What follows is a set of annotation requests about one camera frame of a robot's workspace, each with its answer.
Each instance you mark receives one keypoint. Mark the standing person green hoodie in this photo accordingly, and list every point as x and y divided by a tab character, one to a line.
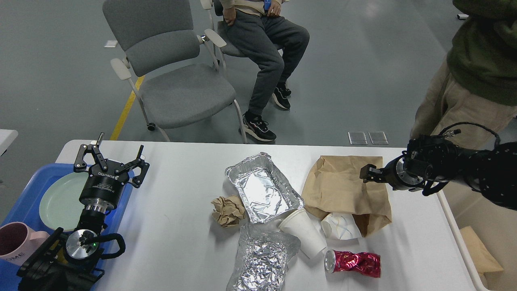
476	85

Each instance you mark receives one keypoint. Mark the crushed white paper cup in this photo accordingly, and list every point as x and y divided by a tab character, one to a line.
340	226

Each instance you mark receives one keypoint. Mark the beige plastic bin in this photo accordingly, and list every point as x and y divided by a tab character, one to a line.
496	227

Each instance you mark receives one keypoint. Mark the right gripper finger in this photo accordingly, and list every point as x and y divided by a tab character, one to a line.
370	173

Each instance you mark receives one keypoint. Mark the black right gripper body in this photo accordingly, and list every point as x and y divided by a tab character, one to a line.
397	177

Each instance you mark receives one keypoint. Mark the light green plate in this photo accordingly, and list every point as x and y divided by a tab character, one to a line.
60	205

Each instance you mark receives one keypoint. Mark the brown paper bag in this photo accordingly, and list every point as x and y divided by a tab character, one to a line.
333	185

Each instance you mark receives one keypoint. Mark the pink mug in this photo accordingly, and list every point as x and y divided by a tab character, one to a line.
18	242

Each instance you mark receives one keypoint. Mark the aluminium foil tray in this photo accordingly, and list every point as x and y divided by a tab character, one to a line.
264	190

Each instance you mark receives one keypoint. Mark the crumpled aluminium foil sheet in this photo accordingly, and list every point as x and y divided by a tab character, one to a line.
262	259

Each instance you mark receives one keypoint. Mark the brown paper in bin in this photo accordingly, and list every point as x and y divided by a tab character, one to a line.
483	260

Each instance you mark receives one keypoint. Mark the metal floor plates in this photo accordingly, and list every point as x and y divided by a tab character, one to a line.
360	138

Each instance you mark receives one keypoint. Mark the crushed red can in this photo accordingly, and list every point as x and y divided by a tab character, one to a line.
365	263

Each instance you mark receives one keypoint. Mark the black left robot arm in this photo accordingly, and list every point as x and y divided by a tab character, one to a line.
68	262

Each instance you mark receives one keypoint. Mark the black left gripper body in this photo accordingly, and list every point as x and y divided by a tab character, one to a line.
105	187

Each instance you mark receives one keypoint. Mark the seated person grey trousers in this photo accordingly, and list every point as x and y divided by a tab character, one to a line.
258	30

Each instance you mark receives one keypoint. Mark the empty grey chair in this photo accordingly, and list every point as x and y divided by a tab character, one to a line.
156	33

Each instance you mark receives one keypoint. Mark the crumpled brown paper ball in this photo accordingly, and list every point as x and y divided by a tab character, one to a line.
228	211

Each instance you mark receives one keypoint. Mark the occupied grey chair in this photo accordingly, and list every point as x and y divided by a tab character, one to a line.
226	44

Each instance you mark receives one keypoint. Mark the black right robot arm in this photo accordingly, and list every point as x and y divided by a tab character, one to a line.
430	162

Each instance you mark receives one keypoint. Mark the white side table corner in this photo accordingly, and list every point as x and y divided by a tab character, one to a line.
7	137

